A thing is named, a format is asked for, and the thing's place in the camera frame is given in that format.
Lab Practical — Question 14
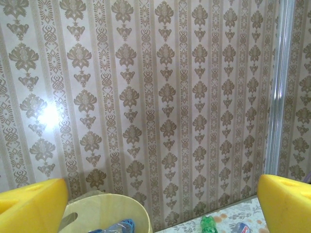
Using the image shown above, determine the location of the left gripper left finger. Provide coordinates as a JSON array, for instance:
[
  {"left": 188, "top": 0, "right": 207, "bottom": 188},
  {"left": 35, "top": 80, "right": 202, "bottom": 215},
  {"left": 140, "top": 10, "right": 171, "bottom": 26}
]
[{"left": 0, "top": 178, "right": 69, "bottom": 233}]

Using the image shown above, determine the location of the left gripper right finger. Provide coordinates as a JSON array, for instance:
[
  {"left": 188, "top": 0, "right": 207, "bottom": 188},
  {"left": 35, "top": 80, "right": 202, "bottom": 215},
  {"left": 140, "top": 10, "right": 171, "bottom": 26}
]
[{"left": 257, "top": 173, "right": 311, "bottom": 233}]

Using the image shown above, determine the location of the clear bottle purple white label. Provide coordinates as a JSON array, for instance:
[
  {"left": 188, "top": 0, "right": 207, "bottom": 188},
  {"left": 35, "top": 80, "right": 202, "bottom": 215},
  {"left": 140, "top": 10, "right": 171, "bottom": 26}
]
[{"left": 232, "top": 221, "right": 252, "bottom": 233}]

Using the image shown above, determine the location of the crushed blue label bottle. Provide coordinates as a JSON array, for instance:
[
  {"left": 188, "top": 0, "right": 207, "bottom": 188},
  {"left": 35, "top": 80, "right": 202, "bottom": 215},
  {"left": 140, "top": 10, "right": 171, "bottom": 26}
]
[{"left": 86, "top": 224, "right": 122, "bottom": 233}]

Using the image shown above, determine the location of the yellow plastic bin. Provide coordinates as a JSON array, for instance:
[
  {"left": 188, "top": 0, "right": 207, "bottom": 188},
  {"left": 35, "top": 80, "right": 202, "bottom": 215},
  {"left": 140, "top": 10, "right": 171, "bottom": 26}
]
[{"left": 59, "top": 193, "right": 153, "bottom": 233}]

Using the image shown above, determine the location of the green bottle yellow cap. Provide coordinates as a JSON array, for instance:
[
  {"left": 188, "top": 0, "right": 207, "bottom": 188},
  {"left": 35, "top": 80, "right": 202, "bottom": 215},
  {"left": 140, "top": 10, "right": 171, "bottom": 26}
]
[{"left": 200, "top": 215, "right": 217, "bottom": 233}]

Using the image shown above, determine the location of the small blue label bottle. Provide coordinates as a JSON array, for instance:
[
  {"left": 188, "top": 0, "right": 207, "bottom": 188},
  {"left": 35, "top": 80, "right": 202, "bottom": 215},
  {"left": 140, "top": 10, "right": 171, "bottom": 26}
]
[{"left": 116, "top": 217, "right": 137, "bottom": 233}]

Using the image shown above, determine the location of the aluminium frame post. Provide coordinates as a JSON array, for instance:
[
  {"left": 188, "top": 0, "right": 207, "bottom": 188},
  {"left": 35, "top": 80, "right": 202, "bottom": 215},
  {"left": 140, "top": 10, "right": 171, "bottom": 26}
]
[{"left": 264, "top": 0, "right": 296, "bottom": 179}]

